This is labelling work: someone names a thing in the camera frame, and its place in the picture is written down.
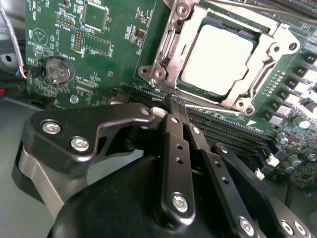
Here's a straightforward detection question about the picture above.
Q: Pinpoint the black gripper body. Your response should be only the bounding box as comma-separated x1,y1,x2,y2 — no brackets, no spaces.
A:
47,155,239,238

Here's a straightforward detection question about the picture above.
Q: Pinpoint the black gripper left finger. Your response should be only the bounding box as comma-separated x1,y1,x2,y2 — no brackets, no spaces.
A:
11,93,197,228

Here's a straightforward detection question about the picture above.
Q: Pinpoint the square silver CPU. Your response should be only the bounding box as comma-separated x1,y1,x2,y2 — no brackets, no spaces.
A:
178,18,263,100

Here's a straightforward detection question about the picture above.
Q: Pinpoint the metal socket cover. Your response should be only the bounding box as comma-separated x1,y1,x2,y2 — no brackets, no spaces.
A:
151,4,302,117

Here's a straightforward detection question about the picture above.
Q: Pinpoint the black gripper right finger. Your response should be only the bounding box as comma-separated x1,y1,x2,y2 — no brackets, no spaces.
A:
177,96,312,238

